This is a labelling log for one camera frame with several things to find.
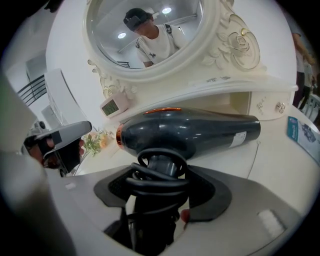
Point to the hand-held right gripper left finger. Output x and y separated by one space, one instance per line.
80 200

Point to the person's right hand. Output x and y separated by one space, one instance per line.
185 216

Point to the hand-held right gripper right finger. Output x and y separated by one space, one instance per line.
245 205

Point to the pink digital clock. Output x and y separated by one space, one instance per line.
117 100

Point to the oval white-framed mirror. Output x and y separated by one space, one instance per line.
112 25

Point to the artificial flower bouquet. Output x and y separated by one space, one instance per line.
93 143

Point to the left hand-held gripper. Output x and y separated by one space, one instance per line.
31 143

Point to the person's left hand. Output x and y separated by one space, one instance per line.
81 148

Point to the white ornate dressing table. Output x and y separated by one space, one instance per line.
275 160

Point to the black orange-ringed hair dryer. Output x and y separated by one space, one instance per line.
187 132

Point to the blue and white booklet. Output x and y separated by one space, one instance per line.
302 135

